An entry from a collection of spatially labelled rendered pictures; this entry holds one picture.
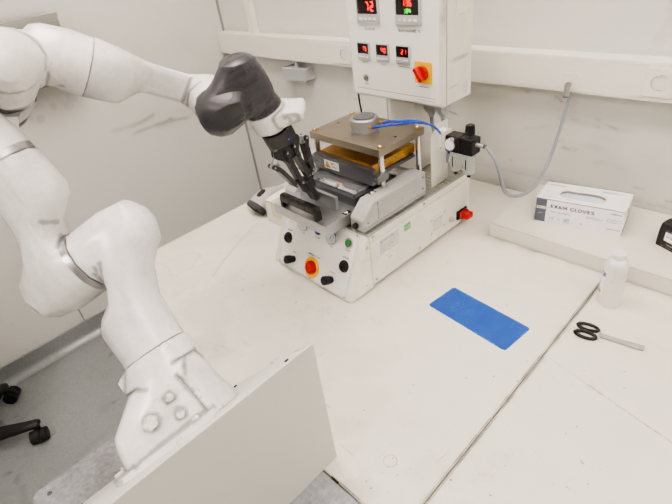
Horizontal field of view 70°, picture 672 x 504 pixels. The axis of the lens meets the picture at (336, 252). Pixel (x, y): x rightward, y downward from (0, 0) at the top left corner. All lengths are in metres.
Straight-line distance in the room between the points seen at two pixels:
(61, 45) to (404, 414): 0.93
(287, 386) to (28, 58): 0.64
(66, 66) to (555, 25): 1.24
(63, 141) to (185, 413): 1.82
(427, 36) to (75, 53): 0.79
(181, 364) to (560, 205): 1.10
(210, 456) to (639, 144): 1.36
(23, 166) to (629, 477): 1.11
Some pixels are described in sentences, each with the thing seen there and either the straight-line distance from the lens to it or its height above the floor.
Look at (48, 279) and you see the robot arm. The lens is 0.90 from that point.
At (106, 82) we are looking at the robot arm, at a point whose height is 1.40.
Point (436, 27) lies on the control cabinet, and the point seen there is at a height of 1.35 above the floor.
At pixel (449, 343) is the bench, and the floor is 0.75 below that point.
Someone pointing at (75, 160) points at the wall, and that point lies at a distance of 2.50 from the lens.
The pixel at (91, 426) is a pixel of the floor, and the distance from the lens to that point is 2.36.
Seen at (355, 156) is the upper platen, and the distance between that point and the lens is 1.34.
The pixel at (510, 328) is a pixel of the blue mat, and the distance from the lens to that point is 1.23.
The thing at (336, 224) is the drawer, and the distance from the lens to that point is 1.22.
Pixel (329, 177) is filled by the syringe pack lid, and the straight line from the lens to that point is 1.37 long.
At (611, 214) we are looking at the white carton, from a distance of 1.49.
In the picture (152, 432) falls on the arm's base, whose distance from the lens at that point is 0.83.
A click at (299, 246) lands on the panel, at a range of 1.41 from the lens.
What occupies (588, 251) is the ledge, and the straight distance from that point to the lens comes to 1.43.
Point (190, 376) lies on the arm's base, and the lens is 0.82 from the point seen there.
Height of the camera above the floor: 1.59
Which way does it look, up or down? 34 degrees down
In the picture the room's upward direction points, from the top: 9 degrees counter-clockwise
